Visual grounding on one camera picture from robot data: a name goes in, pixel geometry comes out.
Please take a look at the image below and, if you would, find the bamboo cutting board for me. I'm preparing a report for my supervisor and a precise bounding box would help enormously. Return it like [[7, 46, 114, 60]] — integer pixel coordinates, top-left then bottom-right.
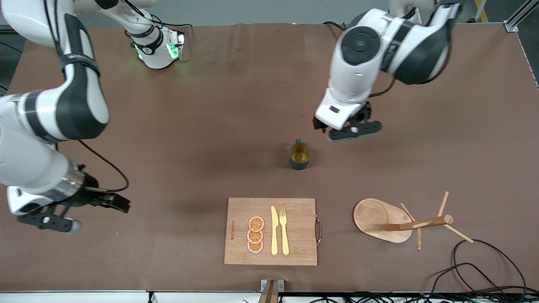
[[224, 197, 323, 266]]

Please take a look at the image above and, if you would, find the yellow wooden knife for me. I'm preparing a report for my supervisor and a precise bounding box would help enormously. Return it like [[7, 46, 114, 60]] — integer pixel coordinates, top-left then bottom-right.
[[270, 206, 279, 256]]

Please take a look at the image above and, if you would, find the black cable bundle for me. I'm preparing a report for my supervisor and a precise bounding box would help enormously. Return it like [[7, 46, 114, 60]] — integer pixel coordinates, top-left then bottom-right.
[[242, 290, 539, 303]]

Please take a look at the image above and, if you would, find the yellow wooden fork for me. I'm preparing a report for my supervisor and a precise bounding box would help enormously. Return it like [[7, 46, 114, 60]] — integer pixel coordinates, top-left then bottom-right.
[[279, 210, 290, 256]]

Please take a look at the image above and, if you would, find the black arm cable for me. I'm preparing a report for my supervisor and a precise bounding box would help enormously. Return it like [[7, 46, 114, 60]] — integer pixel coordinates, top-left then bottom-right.
[[78, 140, 129, 193], [370, 76, 397, 99]]

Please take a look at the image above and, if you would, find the white table edge rail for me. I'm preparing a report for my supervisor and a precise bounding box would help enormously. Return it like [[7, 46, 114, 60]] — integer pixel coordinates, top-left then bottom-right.
[[0, 290, 148, 303], [152, 292, 261, 303]]

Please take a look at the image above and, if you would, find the wooden cup rack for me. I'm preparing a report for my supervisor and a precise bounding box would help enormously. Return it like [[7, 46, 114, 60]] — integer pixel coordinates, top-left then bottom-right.
[[353, 191, 474, 251]]

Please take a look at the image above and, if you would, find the grey metal bracket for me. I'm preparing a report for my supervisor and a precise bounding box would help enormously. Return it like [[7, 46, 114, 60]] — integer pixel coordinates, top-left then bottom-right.
[[260, 279, 285, 293]]

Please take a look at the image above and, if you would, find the aluminium frame profile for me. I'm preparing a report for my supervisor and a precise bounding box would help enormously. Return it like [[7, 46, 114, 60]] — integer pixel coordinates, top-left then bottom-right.
[[503, 0, 539, 32]]

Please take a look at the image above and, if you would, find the black looped floor cable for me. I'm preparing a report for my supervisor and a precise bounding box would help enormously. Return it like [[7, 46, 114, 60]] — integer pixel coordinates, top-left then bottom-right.
[[430, 263, 508, 296], [451, 239, 528, 293]]

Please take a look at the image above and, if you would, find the brown camera post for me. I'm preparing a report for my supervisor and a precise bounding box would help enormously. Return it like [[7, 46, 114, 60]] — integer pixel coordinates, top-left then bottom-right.
[[258, 280, 279, 303]]

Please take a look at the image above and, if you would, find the black right base cable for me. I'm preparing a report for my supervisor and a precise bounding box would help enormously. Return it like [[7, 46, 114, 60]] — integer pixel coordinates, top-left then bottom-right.
[[125, 0, 193, 29]]

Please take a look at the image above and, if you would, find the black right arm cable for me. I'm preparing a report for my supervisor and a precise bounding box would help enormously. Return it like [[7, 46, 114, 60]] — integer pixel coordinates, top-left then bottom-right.
[[78, 140, 129, 193]]

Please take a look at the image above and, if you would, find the teal ceramic cup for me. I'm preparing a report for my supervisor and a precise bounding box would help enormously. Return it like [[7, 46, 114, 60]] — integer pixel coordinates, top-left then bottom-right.
[[289, 139, 312, 170]]

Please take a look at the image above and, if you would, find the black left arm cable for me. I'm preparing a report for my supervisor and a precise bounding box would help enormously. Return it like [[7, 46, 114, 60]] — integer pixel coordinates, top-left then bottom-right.
[[370, 76, 397, 99]]

